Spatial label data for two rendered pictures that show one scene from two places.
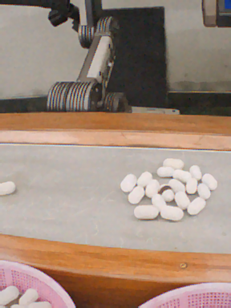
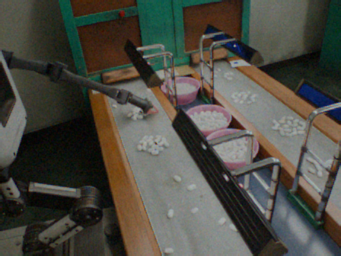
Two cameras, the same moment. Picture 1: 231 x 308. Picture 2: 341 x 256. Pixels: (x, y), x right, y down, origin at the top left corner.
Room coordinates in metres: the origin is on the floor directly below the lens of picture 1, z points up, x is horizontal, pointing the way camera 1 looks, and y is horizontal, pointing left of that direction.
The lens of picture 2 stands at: (1.01, 1.04, 1.68)
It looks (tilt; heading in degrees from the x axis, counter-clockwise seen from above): 35 degrees down; 242
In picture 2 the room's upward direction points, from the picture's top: 7 degrees counter-clockwise
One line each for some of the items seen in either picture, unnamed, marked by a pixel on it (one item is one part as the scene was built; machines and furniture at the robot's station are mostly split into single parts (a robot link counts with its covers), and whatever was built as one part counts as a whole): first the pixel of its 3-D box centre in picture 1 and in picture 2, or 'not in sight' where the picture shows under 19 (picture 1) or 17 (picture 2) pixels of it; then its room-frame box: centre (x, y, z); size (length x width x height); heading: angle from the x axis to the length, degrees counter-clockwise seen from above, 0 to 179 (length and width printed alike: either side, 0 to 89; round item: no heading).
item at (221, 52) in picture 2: not in sight; (208, 55); (-0.36, -0.69, 0.83); 0.30 x 0.06 x 0.07; 166
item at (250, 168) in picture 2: not in sight; (237, 199); (0.50, 0.55, 0.90); 0.20 x 0.19 x 0.45; 76
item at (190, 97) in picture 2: not in sight; (180, 91); (0.03, -0.51, 0.72); 0.27 x 0.27 x 0.10
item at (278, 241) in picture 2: not in sight; (216, 166); (0.58, 0.53, 1.08); 0.62 x 0.08 x 0.07; 76
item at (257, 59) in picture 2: not in sight; (229, 41); (-0.20, -0.28, 1.08); 0.62 x 0.08 x 0.07; 76
